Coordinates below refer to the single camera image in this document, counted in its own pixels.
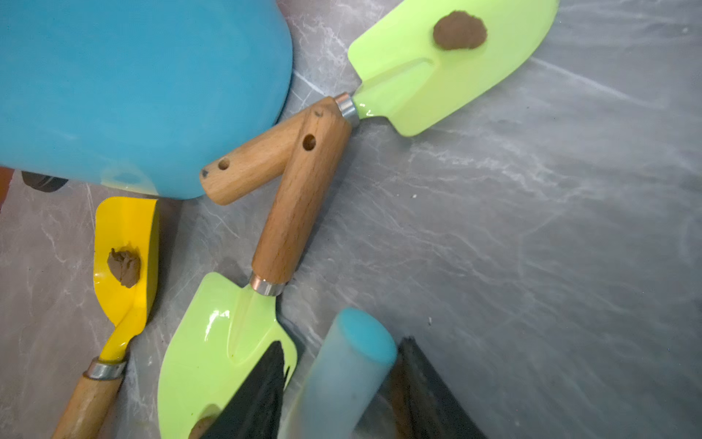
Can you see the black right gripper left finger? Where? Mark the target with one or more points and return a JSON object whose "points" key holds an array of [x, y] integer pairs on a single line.
{"points": [[255, 409]]}

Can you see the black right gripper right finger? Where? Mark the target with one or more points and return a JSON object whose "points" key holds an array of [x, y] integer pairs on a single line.
{"points": [[423, 405]]}

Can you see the light blue trowel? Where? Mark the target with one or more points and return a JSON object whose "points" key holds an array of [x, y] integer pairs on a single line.
{"points": [[357, 355]]}

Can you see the light blue plastic bucket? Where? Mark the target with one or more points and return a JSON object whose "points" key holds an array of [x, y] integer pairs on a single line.
{"points": [[138, 95]]}

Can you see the black microphone on stand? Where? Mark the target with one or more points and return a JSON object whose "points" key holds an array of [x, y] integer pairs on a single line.
{"points": [[43, 183]]}

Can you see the green trowel wooden handle left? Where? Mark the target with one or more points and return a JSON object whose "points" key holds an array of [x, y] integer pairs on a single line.
{"points": [[227, 328]]}

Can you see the yellow trowel wooden handle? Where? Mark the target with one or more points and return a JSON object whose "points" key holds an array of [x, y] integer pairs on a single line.
{"points": [[125, 274]]}

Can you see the green trowel brown handle upper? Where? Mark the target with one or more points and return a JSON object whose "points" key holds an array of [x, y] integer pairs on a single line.
{"points": [[427, 59]]}

